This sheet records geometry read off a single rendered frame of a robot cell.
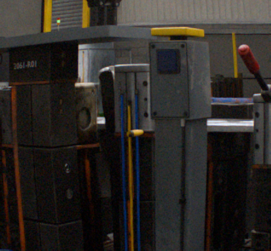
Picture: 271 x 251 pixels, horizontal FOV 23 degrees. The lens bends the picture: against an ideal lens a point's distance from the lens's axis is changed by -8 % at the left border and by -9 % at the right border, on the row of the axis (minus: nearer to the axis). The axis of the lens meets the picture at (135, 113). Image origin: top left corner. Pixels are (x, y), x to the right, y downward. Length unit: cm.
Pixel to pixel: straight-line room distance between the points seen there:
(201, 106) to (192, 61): 7
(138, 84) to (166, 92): 21
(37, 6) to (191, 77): 432
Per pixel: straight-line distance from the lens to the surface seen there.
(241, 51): 98
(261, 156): 110
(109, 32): 100
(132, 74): 119
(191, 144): 98
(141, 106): 119
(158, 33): 100
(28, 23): 513
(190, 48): 97
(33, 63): 112
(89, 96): 133
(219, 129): 125
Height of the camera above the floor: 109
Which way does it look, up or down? 3 degrees down
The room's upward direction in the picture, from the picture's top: 1 degrees counter-clockwise
